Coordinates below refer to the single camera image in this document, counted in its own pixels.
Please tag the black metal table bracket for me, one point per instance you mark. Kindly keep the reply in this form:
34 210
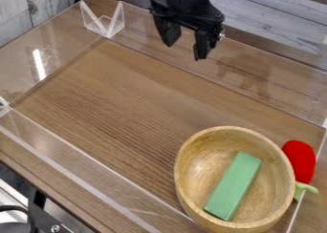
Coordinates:
44 222

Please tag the brown wooden bowl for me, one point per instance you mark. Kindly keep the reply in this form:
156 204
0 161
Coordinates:
204 158

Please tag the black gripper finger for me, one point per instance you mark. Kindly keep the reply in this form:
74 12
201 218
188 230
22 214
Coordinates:
168 26
207 39

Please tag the green rectangular block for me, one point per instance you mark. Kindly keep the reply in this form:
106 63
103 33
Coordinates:
232 186

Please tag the clear acrylic corner bracket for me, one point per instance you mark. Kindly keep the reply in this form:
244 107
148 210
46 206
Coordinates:
103 25

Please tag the red plush strawberry toy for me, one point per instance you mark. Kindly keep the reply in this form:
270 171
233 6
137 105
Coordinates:
300 155

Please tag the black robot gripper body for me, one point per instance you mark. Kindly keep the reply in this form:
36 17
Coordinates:
196 14

